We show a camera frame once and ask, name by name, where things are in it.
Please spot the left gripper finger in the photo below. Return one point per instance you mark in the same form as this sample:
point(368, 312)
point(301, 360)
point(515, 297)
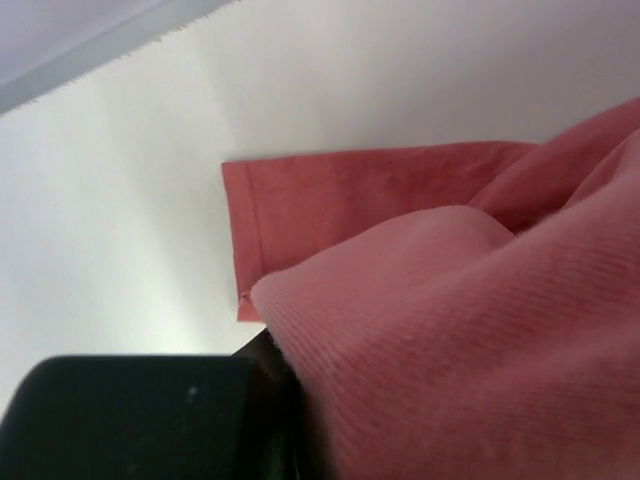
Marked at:
point(239, 416)

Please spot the salmon pink t shirt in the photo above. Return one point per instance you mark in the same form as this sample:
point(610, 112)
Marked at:
point(461, 311)

